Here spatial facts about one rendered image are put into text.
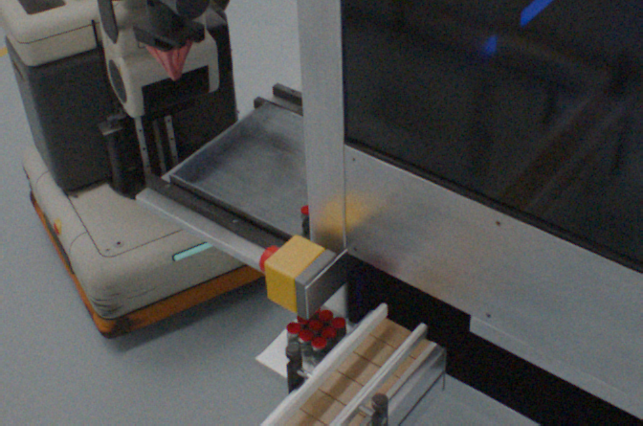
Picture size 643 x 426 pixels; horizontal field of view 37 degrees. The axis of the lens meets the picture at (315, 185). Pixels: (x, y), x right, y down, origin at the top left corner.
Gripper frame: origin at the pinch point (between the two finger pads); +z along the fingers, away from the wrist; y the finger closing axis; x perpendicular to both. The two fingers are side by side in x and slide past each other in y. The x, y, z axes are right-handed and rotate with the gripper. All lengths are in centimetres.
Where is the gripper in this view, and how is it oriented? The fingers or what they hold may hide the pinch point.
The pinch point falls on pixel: (175, 74)
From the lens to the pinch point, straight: 159.2
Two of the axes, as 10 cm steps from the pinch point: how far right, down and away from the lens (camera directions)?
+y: 7.9, 3.6, -4.9
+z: 0.4, 7.7, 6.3
